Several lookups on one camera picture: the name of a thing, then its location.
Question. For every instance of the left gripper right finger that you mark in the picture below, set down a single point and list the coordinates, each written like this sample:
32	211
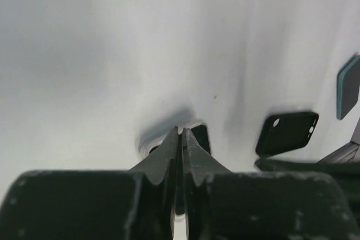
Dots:
221	204

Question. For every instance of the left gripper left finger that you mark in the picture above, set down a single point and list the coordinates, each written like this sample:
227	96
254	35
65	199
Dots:
96	204

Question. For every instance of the white-edged black smartphone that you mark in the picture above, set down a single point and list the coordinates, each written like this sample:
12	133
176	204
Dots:
200	131

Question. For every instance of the blue-edged black smartphone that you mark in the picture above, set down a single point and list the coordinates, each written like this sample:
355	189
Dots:
347	87

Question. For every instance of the black phone case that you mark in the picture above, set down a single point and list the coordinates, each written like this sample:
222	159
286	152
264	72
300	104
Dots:
286	132

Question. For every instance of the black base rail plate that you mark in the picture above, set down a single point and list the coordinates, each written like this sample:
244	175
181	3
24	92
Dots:
344	169

